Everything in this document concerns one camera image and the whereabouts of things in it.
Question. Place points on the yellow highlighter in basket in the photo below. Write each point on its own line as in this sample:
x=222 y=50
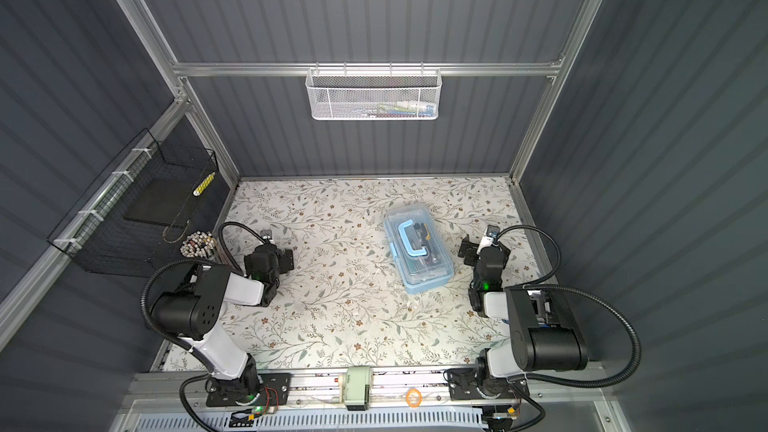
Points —
x=204 y=183

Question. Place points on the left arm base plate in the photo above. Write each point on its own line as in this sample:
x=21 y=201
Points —
x=266 y=390

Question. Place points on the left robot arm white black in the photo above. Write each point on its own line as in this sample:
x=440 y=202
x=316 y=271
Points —
x=182 y=302

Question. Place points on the white mesh wall basket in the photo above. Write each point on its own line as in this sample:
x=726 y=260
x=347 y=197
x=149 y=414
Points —
x=388 y=96

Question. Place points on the white slotted cable duct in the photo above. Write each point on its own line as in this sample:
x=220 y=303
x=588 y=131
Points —
x=398 y=418

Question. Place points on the cup of pencils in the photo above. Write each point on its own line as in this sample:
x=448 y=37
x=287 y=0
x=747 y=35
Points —
x=199 y=245

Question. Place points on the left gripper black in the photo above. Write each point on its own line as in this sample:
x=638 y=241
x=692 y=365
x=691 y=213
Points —
x=284 y=261

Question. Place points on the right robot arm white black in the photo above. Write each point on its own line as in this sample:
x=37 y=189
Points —
x=543 y=334

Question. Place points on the black wire wall basket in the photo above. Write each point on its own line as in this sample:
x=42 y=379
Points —
x=134 y=220

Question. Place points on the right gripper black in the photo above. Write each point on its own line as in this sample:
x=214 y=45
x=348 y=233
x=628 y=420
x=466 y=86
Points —
x=470 y=248

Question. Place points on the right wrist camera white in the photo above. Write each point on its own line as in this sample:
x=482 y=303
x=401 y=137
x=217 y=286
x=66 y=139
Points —
x=489 y=237

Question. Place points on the blue plastic tool box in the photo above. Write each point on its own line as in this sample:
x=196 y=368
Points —
x=418 y=251

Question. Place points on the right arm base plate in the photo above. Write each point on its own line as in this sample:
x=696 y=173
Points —
x=466 y=384

